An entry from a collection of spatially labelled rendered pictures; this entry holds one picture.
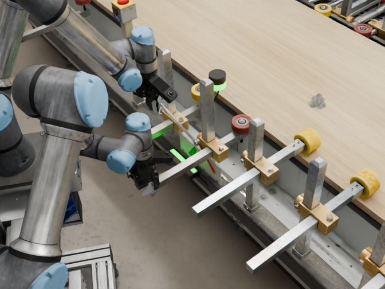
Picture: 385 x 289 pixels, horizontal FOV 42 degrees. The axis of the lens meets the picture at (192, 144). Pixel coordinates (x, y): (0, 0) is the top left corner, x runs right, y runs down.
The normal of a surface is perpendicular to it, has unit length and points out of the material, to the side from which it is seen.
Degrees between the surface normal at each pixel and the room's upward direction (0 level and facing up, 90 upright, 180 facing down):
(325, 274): 0
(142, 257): 0
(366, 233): 90
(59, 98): 41
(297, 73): 0
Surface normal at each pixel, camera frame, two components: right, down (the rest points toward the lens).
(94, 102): 0.96, 0.08
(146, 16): -0.04, -0.70
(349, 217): -0.79, 0.46
